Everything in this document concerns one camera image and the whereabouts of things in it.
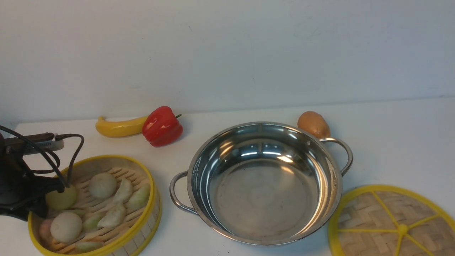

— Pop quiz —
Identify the yellow bamboo steamer lid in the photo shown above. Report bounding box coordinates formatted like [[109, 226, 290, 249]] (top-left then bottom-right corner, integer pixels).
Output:
[[328, 185, 455, 256]]

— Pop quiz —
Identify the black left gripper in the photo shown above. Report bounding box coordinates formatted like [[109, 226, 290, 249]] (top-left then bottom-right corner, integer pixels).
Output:
[[0, 136, 65, 222]]

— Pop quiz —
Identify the yellow banana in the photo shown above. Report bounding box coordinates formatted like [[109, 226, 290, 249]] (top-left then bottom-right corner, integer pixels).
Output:
[[95, 116, 147, 138]]

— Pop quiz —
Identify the green dumpling centre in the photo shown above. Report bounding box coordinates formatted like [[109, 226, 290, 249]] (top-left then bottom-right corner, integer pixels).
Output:
[[82, 213, 105, 233]]

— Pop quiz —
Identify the white dumpling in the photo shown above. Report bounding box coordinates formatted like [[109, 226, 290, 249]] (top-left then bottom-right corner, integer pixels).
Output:
[[97, 203, 126, 228], [112, 178, 133, 204]]

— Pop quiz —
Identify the yellow round bun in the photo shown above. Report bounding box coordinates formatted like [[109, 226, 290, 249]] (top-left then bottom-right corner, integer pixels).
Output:
[[45, 185, 77, 210]]

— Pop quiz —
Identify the stainless steel pot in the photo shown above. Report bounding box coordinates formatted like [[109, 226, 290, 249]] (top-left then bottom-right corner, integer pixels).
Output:
[[169, 122, 354, 246]]

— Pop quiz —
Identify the red bell pepper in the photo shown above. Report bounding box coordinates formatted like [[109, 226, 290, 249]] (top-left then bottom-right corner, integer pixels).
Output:
[[142, 106, 183, 147]]

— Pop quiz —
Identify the white pleated bun rear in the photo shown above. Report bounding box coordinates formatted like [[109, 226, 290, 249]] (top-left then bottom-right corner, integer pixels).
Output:
[[88, 173, 117, 199]]

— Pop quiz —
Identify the white pleated bun front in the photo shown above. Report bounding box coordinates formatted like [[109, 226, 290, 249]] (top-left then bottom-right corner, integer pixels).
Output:
[[50, 212, 82, 243]]

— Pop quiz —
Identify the green dumpling right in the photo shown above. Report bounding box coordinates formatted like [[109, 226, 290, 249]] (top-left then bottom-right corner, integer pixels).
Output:
[[126, 184, 151, 211]]

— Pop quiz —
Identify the yellow rimmed bamboo steamer basket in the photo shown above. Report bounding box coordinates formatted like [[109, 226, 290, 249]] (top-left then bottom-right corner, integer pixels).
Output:
[[28, 155, 162, 256]]

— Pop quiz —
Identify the white dumpling rear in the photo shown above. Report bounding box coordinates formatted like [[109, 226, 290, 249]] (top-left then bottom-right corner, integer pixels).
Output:
[[112, 178, 133, 204]]

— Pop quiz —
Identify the white pleated bun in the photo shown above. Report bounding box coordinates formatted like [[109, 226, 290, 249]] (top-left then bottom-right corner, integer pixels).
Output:
[[88, 173, 117, 199], [50, 212, 82, 243]]

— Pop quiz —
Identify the green dumpling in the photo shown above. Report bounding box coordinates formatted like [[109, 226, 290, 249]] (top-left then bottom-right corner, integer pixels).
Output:
[[126, 184, 151, 211], [75, 241, 104, 254], [82, 213, 105, 233]]

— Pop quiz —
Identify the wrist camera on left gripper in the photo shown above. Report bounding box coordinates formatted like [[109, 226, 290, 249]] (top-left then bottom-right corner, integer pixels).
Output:
[[5, 133, 64, 155]]

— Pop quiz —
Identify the green dumpling front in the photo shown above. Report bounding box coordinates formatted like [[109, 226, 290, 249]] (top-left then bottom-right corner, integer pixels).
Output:
[[75, 241, 104, 254]]

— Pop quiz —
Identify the pink dumpling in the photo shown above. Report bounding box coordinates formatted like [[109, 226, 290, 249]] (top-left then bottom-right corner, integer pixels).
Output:
[[38, 219, 53, 244]]

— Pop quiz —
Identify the white dumpling front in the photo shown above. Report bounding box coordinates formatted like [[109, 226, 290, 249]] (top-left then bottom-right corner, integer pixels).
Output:
[[97, 203, 126, 228]]

